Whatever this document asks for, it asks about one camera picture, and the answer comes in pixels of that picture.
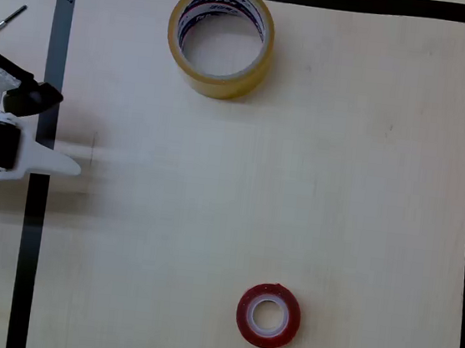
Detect black webcam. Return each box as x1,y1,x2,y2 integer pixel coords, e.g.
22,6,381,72
1,75,67,123

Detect large yellowish packing tape roll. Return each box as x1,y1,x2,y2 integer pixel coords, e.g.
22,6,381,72
159,0,279,106

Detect small red tape roll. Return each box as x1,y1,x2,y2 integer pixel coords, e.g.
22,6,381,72
231,279,306,348

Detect thin black camera cable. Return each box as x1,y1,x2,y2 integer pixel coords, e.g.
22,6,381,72
0,45,38,82

